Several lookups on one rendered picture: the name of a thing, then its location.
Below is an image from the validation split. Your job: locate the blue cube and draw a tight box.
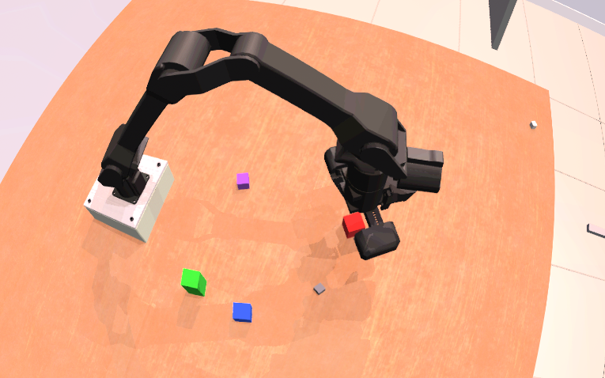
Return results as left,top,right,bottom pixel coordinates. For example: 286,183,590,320
233,302,252,323

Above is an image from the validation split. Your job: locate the green block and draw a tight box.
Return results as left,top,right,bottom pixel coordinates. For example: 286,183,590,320
186,276,207,297
180,268,203,293

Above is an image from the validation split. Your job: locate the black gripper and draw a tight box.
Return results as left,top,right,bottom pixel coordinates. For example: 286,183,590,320
324,146,400,260

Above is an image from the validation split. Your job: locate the red block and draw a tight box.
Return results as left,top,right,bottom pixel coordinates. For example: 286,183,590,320
342,212,365,239

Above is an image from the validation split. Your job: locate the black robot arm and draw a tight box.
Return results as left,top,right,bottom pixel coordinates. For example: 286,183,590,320
97,28,444,210

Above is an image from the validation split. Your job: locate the small purple block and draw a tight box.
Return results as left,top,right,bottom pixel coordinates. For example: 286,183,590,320
236,172,250,190

